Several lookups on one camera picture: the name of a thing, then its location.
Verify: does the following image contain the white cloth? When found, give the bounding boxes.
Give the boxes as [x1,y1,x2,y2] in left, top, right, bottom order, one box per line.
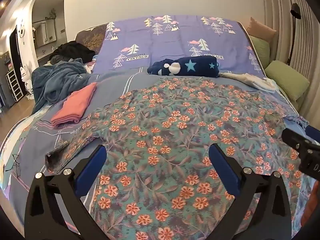
[219,72,279,92]

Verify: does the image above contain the white cat figurine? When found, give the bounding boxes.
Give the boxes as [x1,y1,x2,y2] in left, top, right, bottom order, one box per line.
[20,65,34,100]

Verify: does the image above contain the floral print shirt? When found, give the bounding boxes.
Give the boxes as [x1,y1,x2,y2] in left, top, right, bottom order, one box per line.
[45,76,310,240]

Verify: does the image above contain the wall mirror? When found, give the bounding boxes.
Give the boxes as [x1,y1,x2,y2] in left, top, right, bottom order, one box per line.
[34,20,57,48]

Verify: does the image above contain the blue grey fleece blanket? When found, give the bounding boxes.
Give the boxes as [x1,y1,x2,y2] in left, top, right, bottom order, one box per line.
[32,58,94,114]

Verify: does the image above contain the black clothes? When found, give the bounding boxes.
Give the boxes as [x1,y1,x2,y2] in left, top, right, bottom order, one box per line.
[50,41,96,63]

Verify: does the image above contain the blue grey lined bedsheet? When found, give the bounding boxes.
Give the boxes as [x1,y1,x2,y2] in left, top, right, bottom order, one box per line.
[0,66,320,230]

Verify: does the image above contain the navy star print cloth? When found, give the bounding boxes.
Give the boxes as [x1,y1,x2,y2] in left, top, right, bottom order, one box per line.
[147,56,220,78]

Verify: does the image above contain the purple tree print bedsheet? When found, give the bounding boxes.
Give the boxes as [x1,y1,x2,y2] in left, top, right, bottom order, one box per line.
[91,15,267,77]

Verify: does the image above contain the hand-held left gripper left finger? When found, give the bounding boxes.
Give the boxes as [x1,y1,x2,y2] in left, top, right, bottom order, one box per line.
[24,144,108,240]

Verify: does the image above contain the eyeglasses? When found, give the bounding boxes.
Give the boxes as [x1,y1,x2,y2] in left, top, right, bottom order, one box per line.
[6,154,24,178]

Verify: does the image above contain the tan pillow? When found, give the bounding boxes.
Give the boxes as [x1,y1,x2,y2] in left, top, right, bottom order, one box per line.
[246,17,277,44]

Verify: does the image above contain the brown printed pillow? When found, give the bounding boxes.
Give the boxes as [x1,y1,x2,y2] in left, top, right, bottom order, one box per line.
[75,23,108,55]

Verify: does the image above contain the white shelf rack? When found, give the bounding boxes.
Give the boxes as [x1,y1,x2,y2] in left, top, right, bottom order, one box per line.
[6,69,24,103]

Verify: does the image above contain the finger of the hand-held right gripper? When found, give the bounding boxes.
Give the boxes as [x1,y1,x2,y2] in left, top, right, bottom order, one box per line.
[281,127,320,155]

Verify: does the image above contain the large green pillow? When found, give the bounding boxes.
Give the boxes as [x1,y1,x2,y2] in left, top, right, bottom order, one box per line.
[264,60,310,102]

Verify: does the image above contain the folded pink cloth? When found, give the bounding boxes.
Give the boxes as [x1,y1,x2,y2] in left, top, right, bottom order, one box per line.
[51,82,97,128]

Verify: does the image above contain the person's right forearm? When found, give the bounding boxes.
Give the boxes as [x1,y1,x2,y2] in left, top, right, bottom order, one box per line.
[300,186,320,228]

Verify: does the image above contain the small green pillow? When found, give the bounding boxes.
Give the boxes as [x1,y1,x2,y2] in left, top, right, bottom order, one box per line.
[249,35,272,69]

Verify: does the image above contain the black floor lamp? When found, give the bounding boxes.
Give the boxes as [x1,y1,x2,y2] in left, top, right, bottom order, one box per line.
[287,3,302,65]

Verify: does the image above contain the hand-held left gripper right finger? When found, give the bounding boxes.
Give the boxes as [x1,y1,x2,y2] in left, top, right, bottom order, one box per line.
[209,144,295,240]

